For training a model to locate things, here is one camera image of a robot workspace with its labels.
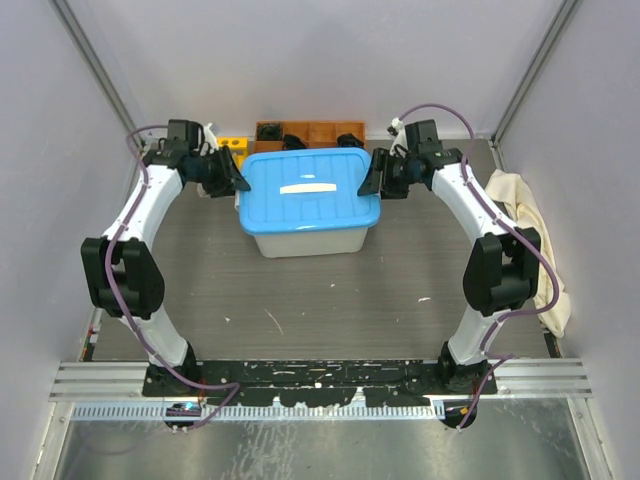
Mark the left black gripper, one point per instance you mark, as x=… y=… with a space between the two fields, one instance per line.
x=228 y=184

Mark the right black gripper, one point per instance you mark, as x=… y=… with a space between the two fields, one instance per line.
x=379 y=163

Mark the yellow test tube rack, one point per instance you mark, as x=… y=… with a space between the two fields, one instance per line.
x=239 y=146

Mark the blue plastic lid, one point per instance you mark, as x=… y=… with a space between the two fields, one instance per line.
x=310 y=190

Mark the white plastic tub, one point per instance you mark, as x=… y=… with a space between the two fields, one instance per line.
x=310 y=245

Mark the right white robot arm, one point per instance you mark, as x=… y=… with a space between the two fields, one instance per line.
x=502 y=271

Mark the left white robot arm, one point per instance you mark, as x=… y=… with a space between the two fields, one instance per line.
x=123 y=279

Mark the rolled tie blue pattern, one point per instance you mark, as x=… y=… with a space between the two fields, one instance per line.
x=349 y=140

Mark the rolled tie top left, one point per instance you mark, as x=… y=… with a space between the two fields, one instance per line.
x=269 y=131

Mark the rolled tie orange pattern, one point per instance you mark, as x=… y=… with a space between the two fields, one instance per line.
x=293 y=142

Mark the wooden compartment tray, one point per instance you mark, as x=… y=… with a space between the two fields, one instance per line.
x=316 y=134

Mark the clear glass stirring rod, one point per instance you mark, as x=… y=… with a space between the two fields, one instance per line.
x=275 y=321

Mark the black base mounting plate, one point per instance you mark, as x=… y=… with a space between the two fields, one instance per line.
x=323 y=383

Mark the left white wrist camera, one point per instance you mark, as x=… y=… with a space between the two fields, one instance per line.
x=210 y=138

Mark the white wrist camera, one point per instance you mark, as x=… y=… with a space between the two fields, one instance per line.
x=399 y=145
x=210 y=138

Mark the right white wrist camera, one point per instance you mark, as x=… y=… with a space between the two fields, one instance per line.
x=399 y=145

